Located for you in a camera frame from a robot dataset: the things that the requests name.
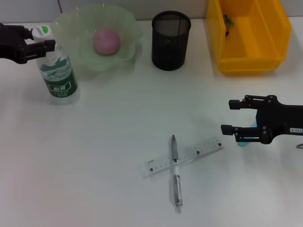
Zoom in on blue scissors with cover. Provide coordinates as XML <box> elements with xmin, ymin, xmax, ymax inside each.
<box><xmin>238</xmin><ymin>121</ymin><xmax>259</xmax><ymax>148</ymax></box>

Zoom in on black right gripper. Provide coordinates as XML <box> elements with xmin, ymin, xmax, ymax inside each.
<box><xmin>220</xmin><ymin>94</ymin><xmax>303</xmax><ymax>145</ymax></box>

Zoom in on clear green-label water bottle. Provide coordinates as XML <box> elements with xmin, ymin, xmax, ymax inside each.
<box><xmin>32</xmin><ymin>24</ymin><xmax>80</xmax><ymax>105</ymax></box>

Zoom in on green plastic wrapper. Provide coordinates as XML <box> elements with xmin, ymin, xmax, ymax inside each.
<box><xmin>222</xmin><ymin>14</ymin><xmax>235</xmax><ymax>37</ymax></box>

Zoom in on black mesh pen holder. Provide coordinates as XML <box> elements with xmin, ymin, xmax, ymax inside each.
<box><xmin>151</xmin><ymin>10</ymin><xmax>192</xmax><ymax>71</ymax></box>

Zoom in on grey white ballpoint pen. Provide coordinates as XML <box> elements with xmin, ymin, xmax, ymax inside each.
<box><xmin>169</xmin><ymin>134</ymin><xmax>183</xmax><ymax>214</ymax></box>

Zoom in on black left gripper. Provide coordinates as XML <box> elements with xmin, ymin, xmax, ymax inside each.
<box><xmin>0</xmin><ymin>22</ymin><xmax>57</xmax><ymax>65</ymax></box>

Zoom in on transparent plastic ruler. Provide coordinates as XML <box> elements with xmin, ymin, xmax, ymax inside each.
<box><xmin>144</xmin><ymin>136</ymin><xmax>224</xmax><ymax>177</ymax></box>

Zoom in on yellow plastic bin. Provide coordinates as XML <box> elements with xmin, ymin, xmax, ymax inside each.
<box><xmin>205</xmin><ymin>0</ymin><xmax>292</xmax><ymax>76</ymax></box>

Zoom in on pink peach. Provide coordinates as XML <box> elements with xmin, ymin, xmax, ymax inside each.
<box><xmin>92</xmin><ymin>27</ymin><xmax>121</xmax><ymax>55</ymax></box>

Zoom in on green translucent fruit bowl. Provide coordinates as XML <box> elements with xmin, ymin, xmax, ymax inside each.
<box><xmin>51</xmin><ymin>3</ymin><xmax>144</xmax><ymax>74</ymax></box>

